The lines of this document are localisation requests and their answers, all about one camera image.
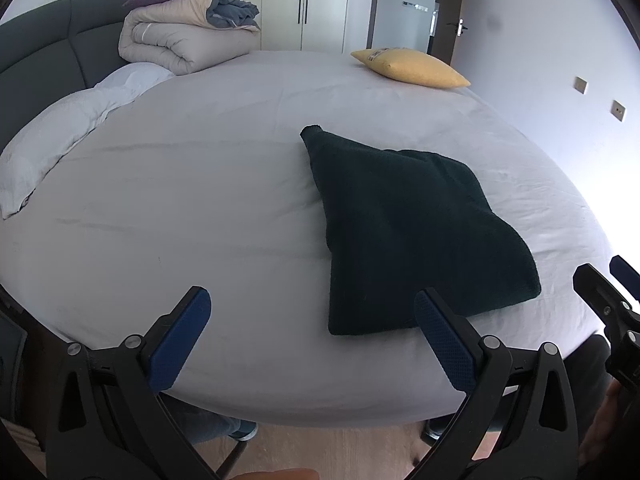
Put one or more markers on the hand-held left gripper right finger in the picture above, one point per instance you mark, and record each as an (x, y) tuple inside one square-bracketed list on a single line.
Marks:
[(445, 335)]

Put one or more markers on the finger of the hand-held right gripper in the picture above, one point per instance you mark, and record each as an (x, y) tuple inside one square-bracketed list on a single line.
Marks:
[(626, 275), (600, 292)]

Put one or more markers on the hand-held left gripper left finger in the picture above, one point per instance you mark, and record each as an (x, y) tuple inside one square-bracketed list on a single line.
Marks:
[(180, 345)]

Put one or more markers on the dark green sweater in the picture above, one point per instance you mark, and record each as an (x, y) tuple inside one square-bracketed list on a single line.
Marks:
[(415, 230)]

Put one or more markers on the person's right hand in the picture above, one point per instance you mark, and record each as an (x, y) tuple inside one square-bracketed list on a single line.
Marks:
[(607, 420)]

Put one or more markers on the person's leg in jeans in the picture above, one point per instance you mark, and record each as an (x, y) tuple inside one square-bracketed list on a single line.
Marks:
[(205, 420)]

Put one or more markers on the person's shoe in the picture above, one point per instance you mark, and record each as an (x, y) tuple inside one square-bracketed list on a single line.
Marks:
[(246, 431)]

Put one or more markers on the bed with white sheet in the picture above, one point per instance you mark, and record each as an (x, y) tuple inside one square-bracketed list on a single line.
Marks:
[(200, 210)]

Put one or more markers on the white quilted pillow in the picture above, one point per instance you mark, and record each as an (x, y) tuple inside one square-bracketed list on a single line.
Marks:
[(65, 125)]

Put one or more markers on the yellow pillow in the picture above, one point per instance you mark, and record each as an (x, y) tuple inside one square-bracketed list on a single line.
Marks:
[(415, 67)]

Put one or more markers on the folded beige duvet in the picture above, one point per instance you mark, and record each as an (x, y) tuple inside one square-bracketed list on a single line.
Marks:
[(170, 40)]

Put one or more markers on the dark grey padded headboard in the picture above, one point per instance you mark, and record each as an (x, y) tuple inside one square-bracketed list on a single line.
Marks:
[(45, 45)]

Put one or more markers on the folded blue-grey blanket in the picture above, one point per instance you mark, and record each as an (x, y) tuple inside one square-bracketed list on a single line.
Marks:
[(235, 10)]

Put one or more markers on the white wardrobe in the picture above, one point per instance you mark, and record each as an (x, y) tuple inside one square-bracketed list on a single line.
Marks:
[(280, 5)]

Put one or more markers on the beige wall socket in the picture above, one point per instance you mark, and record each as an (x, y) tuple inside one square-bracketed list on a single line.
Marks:
[(580, 85), (619, 110)]

